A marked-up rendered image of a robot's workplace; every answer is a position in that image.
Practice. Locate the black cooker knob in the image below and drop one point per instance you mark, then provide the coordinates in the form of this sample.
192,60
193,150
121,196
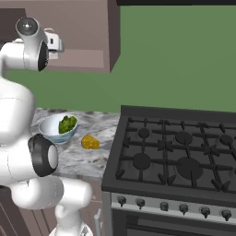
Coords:
164,206
205,211
140,202
226,214
183,209
122,201

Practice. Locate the dark oven door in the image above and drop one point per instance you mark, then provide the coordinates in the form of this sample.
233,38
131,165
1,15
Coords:
172,226

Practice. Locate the white salad bowl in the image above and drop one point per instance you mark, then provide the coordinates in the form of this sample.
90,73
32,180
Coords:
50,130

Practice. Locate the yellow cheese chunk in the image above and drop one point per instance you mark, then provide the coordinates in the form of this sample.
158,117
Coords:
90,143

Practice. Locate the brown wall cabinet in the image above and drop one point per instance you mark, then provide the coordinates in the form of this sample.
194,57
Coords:
83,30

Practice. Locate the black gas range cooker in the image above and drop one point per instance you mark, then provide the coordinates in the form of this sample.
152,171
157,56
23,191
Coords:
166,184

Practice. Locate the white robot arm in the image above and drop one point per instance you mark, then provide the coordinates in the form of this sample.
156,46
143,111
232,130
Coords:
18,123

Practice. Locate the brown base cabinet door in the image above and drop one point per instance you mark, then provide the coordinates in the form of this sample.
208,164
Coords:
96,196

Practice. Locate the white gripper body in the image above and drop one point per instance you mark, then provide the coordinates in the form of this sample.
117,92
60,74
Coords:
60,45

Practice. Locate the green salad leaves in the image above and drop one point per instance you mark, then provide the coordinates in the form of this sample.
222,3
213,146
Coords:
67,123

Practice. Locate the black extractor hood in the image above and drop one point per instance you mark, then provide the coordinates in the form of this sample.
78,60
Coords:
175,2

